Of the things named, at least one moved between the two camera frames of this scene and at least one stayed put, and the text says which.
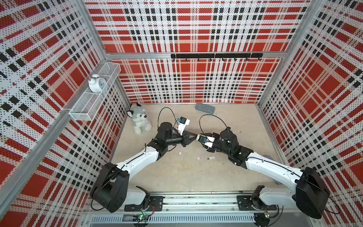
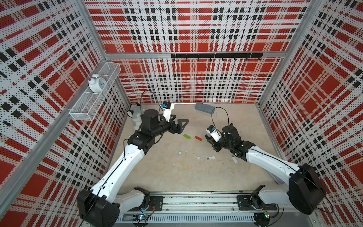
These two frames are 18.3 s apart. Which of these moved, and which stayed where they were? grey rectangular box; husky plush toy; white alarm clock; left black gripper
Moved: left black gripper
Stayed: white alarm clock; husky plush toy; grey rectangular box
